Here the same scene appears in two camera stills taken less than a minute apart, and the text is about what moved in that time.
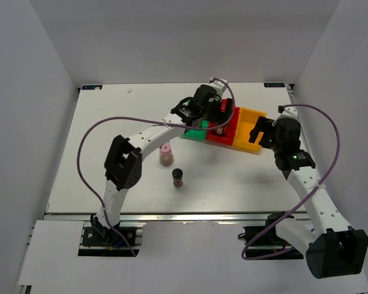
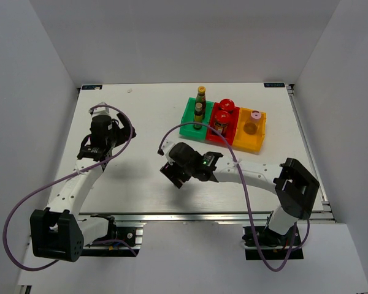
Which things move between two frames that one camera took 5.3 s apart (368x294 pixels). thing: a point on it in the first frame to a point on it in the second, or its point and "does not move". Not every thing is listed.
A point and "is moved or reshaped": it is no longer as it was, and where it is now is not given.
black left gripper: (219, 116) to (123, 133)
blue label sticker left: (91, 87) does not move
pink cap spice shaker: (166, 156) is moved or reshaped
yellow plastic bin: (246, 120) does not move
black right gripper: (264, 125) to (170, 170)
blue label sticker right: (274, 85) does not move
